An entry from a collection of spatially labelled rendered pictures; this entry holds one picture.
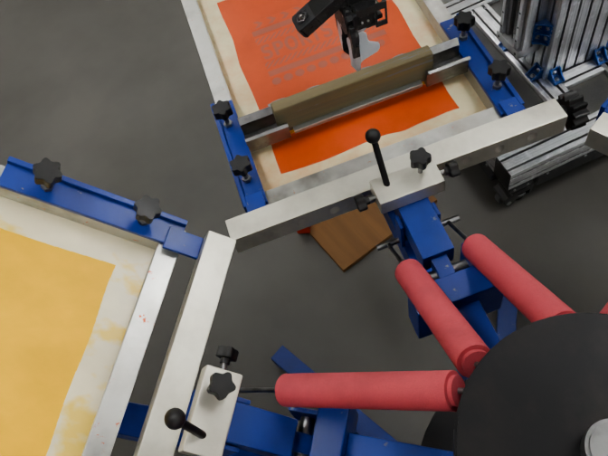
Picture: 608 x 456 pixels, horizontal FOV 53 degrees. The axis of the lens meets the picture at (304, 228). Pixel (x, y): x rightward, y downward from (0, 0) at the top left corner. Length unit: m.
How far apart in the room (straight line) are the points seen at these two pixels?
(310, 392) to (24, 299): 0.47
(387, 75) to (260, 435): 0.77
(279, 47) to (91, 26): 2.06
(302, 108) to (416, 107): 0.26
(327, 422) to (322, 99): 0.67
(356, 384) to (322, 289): 1.39
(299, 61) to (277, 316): 1.02
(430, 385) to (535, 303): 0.20
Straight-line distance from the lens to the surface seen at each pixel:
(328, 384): 0.89
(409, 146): 1.29
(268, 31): 1.64
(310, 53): 1.55
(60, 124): 3.13
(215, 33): 1.68
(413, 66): 1.36
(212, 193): 2.56
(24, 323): 1.05
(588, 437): 0.71
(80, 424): 1.03
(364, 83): 1.34
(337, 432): 1.00
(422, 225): 1.13
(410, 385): 0.82
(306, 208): 1.17
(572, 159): 2.36
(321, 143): 1.36
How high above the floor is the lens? 2.02
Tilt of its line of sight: 58 degrees down
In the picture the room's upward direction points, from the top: 19 degrees counter-clockwise
